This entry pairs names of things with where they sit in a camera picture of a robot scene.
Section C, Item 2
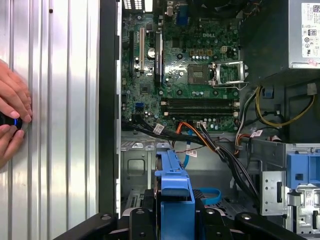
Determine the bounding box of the grey power supply unit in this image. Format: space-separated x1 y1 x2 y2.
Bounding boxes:
288 0 320 70

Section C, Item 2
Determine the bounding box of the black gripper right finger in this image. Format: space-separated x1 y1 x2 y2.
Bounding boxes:
194 189 301 240

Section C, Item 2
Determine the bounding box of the green motherboard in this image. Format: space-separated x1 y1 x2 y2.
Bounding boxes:
121 0 242 133

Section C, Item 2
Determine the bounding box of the yellow black supply wire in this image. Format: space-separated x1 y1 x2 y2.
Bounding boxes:
254 84 316 128

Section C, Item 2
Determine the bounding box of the thin wire locking lever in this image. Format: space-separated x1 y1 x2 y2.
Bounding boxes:
212 81 250 91

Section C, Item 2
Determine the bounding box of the thick black wire bundle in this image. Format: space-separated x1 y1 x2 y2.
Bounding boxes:
121 119 261 210

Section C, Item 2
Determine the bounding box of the orange flat wire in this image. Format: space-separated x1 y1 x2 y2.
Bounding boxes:
175 121 220 153

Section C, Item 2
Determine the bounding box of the blue data wire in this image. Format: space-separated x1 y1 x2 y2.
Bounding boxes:
182 139 222 206

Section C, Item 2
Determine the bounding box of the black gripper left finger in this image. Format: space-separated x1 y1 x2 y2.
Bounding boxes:
53 189 158 240

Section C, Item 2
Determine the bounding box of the black open PC case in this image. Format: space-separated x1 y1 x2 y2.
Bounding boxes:
98 0 320 240

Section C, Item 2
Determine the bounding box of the white expansion slot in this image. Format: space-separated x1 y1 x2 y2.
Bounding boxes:
139 27 145 73

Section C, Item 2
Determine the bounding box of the metal socket cover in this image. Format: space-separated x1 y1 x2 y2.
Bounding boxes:
211 61 248 87

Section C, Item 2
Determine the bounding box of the black RAM slot bank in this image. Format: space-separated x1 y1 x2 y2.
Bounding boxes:
160 96 241 118

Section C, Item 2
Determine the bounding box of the round black tool blue ring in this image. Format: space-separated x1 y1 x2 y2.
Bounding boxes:
0 111 25 131

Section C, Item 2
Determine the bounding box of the black expansion slot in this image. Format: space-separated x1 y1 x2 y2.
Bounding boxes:
128 31 135 78

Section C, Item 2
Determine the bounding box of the blue plastic drive latch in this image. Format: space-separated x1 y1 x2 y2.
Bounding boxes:
286 152 320 190

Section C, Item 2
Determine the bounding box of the CPU socket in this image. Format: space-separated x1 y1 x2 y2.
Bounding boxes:
187 63 211 86

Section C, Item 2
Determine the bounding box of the metal disk bay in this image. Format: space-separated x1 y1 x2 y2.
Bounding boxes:
121 192 262 221

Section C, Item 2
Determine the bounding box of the person's hand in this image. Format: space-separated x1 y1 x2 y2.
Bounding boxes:
0 58 33 169

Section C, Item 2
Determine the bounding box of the hard disk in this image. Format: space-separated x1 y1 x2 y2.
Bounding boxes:
153 147 196 240

